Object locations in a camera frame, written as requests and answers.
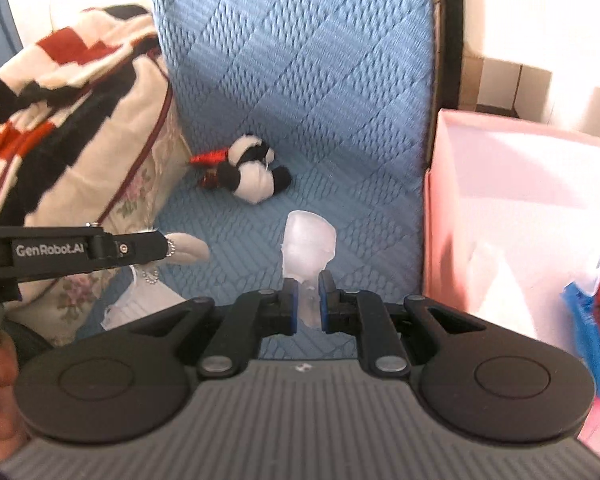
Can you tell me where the cardboard box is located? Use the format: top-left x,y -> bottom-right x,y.
459,54 -> 553,122

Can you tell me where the white plush keychain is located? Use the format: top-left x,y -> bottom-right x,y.
164,231 -> 212,265

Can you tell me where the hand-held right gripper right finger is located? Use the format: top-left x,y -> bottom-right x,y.
317,269 -> 487,378

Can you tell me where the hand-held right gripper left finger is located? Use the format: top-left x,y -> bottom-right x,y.
125,277 -> 299,377

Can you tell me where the striped black red white blanket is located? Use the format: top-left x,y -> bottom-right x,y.
0,4 -> 162,227

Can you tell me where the panda plush toy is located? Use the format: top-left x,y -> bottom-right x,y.
215,132 -> 294,206

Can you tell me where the blue quilted sofa cover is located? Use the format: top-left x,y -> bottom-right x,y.
76,0 -> 437,362

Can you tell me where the white face mask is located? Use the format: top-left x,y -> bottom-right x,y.
101,266 -> 182,332

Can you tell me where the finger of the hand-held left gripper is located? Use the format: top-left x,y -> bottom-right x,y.
0,226 -> 170,282

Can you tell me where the pink box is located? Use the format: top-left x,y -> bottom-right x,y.
421,106 -> 600,462

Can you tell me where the blue tissue packet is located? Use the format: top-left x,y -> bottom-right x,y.
559,241 -> 600,404

